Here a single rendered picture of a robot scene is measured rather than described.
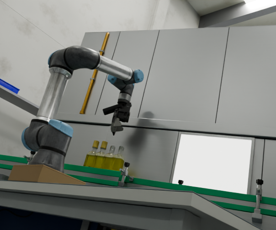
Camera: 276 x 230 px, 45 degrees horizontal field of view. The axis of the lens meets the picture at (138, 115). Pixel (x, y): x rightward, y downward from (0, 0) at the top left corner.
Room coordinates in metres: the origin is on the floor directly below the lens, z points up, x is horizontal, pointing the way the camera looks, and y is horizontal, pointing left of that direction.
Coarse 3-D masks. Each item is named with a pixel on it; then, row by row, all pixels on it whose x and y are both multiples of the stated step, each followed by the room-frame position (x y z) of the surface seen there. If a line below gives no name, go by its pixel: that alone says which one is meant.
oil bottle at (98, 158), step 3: (96, 153) 1.88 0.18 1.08; (99, 153) 1.87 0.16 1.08; (102, 153) 1.87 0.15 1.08; (96, 156) 1.87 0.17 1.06; (99, 156) 1.87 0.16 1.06; (102, 156) 1.86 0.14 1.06; (96, 159) 1.87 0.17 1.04; (99, 159) 1.86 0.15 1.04; (102, 159) 1.86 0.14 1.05; (93, 162) 1.88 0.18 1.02; (96, 162) 1.87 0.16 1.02; (99, 162) 1.86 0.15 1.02; (93, 165) 1.88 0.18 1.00; (96, 165) 1.87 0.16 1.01; (99, 165) 1.86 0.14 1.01
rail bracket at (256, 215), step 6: (258, 180) 1.38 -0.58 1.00; (258, 186) 1.39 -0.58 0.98; (258, 192) 1.38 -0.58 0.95; (258, 198) 1.39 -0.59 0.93; (258, 204) 1.39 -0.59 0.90; (258, 210) 1.38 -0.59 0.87; (252, 216) 1.38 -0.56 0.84; (258, 216) 1.37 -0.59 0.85; (252, 222) 1.48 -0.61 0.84; (258, 222) 1.46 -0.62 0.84
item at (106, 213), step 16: (0, 192) 1.50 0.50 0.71; (16, 208) 1.38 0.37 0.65; (32, 208) 1.30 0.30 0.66; (48, 208) 1.23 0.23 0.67; (64, 208) 1.16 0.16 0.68; (80, 208) 1.10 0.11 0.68; (96, 208) 1.05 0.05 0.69; (112, 208) 1.00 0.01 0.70; (128, 208) 0.96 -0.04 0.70; (144, 208) 0.92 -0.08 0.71; (160, 208) 0.88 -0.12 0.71; (112, 224) 0.99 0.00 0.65; (128, 224) 0.95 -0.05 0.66; (144, 224) 0.91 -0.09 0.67; (160, 224) 0.87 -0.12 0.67; (176, 224) 0.83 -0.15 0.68; (192, 224) 0.86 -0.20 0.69
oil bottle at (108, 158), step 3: (108, 153) 1.86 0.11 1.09; (111, 153) 1.86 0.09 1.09; (105, 156) 1.86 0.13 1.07; (108, 156) 1.85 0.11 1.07; (111, 156) 1.84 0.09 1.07; (105, 159) 1.85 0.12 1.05; (108, 159) 1.85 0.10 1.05; (111, 159) 1.84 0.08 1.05; (102, 162) 1.86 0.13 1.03; (105, 162) 1.85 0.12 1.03; (108, 162) 1.84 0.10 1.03; (102, 165) 1.86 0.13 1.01; (105, 165) 1.85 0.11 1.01; (108, 165) 1.84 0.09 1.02; (102, 168) 1.85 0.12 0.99; (105, 168) 1.85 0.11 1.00; (108, 168) 1.84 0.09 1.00
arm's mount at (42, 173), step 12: (12, 168) 1.39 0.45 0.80; (24, 168) 1.32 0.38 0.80; (36, 168) 1.26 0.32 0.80; (48, 168) 1.25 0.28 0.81; (12, 180) 1.36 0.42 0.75; (24, 180) 1.30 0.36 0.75; (36, 180) 1.24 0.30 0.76; (48, 180) 1.26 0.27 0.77; (60, 180) 1.30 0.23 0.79; (72, 180) 1.34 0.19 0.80
